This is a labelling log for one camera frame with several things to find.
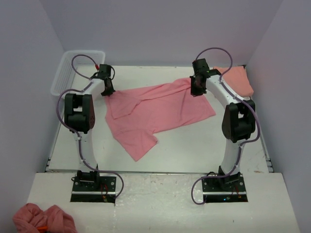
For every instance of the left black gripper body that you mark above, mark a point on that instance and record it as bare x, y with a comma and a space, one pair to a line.
109, 91

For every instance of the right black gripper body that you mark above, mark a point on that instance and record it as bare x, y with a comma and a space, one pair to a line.
197, 90

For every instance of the pink t shirt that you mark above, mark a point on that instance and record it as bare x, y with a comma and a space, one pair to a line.
135, 115

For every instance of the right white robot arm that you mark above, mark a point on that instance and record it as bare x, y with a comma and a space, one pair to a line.
238, 121

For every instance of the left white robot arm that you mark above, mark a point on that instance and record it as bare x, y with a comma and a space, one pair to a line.
79, 118

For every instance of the folded salmon t shirt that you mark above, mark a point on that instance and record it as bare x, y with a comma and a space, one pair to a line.
237, 79

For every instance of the white plastic basket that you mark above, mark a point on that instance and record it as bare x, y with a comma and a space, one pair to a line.
65, 74

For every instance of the crumpled salmon shirt pile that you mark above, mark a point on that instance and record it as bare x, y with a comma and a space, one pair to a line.
31, 219

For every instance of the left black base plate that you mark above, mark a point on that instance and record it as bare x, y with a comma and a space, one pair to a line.
97, 189

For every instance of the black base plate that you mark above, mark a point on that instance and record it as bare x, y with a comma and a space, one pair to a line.
97, 189
216, 190

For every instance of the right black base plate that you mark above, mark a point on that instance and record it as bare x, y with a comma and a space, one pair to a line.
216, 190

